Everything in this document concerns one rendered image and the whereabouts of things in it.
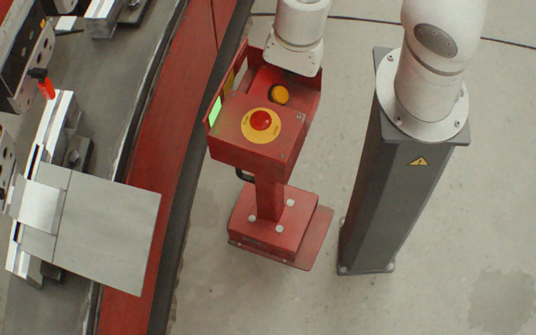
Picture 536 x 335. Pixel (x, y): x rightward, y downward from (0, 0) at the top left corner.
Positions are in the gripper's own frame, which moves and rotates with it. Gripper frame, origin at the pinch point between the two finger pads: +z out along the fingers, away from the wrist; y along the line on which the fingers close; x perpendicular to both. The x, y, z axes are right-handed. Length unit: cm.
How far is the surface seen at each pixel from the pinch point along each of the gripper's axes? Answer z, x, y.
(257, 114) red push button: 3.8, -9.2, -2.5
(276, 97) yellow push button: 11.7, -1.1, -1.4
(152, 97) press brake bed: 10.0, -10.8, -24.4
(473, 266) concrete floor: 79, 2, 73
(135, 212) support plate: -14.5, -38.9, -12.1
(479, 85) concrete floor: 80, 68, 57
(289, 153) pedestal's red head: 6.1, -13.1, 5.3
